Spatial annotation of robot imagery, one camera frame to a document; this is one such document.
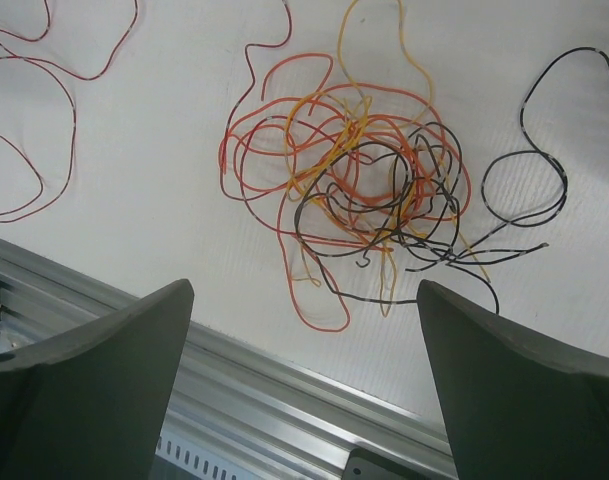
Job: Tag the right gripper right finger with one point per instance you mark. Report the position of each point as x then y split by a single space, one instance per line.
516 404

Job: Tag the aluminium rail frame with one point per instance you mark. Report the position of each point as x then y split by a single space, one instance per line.
273 419

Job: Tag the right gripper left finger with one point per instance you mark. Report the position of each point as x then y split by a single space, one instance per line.
90 403

